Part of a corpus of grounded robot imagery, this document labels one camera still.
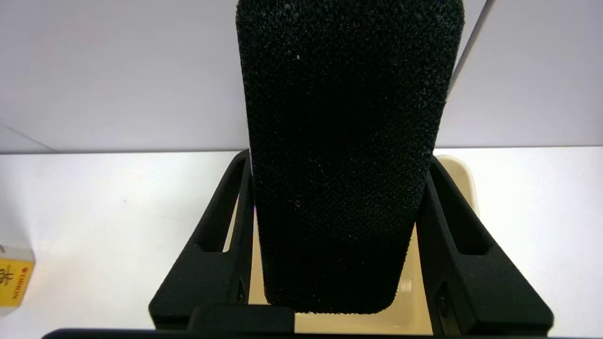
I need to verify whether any yellow potato chips box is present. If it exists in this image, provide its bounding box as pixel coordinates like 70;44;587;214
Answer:
0;244;36;316

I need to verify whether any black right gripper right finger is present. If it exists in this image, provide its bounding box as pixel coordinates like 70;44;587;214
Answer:
415;155;554;336

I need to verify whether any black felt whiteboard eraser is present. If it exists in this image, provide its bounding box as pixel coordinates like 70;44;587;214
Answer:
236;0;465;315

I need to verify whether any cream plastic box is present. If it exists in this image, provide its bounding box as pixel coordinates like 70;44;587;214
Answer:
221;154;480;336

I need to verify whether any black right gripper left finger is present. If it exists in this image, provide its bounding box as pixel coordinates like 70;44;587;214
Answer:
148;149;295;332

